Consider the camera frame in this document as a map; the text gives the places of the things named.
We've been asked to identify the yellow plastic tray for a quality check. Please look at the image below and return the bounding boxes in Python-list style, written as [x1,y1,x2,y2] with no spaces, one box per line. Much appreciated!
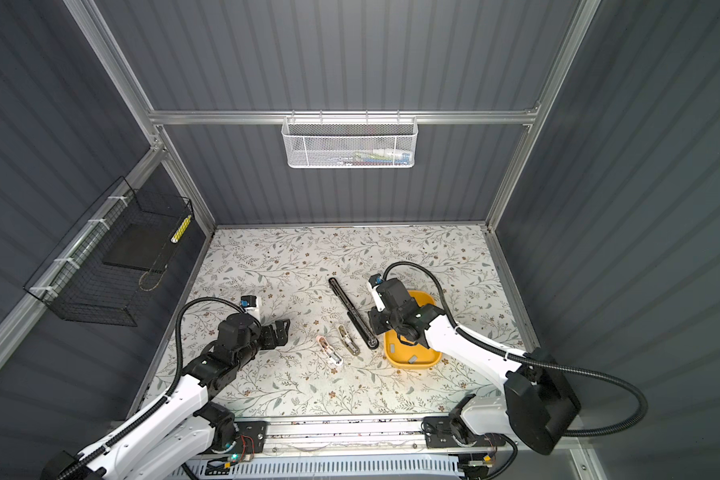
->
[383,290,443,370]

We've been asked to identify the black stapler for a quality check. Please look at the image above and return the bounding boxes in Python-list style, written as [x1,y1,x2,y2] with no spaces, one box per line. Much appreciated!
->
[328,277,379,350]

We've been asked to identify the pink small stapler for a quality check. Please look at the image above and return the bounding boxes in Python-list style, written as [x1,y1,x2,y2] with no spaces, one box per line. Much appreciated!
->
[316,336,343,366]

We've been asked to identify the beige small stapler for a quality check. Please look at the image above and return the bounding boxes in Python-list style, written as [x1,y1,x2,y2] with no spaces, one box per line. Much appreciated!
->
[338,325,360,356]

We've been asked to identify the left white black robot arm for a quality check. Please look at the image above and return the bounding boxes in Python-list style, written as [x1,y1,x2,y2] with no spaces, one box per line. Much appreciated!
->
[40,312,290,479]

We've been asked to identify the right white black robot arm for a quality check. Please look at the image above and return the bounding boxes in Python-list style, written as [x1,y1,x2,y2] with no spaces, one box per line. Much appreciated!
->
[368,274,581,455]

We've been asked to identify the yellow marker in basket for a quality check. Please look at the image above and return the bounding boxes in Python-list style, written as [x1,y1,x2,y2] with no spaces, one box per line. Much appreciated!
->
[170,215,193,244]

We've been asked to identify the black pad in basket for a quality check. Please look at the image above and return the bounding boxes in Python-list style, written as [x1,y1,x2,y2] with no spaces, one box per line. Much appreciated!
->
[102,224,178,273]

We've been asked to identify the items in white basket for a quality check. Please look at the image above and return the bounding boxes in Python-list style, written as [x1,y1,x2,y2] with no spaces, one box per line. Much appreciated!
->
[332,149,414,166]

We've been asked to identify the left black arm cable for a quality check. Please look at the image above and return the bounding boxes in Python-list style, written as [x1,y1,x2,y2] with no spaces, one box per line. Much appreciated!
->
[53,296,247,480]

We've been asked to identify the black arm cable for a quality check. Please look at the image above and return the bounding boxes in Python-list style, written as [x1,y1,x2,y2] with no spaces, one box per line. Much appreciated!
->
[53,296,247,480]
[381,260,649,438]

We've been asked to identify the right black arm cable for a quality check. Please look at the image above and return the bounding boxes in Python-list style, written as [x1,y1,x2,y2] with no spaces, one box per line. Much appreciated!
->
[381,260,649,438]

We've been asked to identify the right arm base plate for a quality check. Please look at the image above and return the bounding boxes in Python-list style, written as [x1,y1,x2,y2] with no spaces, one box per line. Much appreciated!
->
[421,416,506,449]

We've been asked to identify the aluminium mounting rail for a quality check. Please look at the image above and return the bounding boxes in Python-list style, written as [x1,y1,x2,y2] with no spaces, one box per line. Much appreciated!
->
[95,412,583,463]

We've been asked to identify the black wire basket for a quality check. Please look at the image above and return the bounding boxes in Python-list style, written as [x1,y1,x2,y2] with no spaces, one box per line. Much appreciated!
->
[24,178,194,327]

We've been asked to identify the white wire mesh basket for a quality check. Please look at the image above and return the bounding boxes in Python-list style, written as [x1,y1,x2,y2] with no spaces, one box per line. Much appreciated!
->
[281,119,419,169]

